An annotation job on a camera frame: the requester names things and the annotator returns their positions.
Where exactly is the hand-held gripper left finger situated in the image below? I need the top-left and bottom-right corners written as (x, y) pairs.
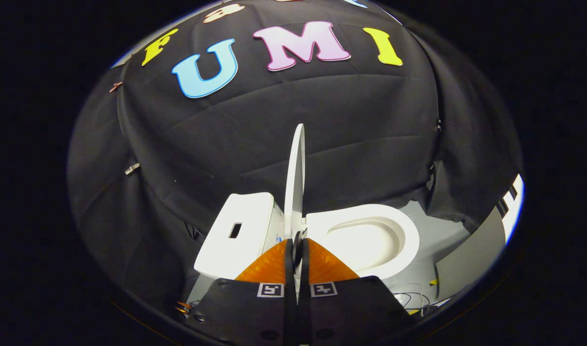
top-left (185, 239), bottom-right (298, 346)

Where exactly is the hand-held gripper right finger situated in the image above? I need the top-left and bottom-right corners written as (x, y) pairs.
top-left (297, 238), bottom-right (419, 346)

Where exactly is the black round knob handle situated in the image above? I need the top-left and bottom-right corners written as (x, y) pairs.
top-left (293, 230), bottom-right (307, 267)

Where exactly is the white toilet lid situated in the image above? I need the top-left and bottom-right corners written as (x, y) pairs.
top-left (284, 124), bottom-right (306, 241)

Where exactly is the white toilet with tank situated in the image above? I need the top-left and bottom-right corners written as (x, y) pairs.
top-left (194, 192), bottom-right (419, 284)

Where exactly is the white toilet seat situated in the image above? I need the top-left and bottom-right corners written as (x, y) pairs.
top-left (306, 204), bottom-right (420, 280)

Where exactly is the black backdrop cloth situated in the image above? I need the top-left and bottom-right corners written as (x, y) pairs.
top-left (68, 0), bottom-right (524, 313)

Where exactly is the grey panel board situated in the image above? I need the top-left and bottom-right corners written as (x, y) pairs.
top-left (435, 207), bottom-right (507, 301)

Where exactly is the thin looped cable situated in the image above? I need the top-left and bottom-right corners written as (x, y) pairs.
top-left (392, 283), bottom-right (440, 318)

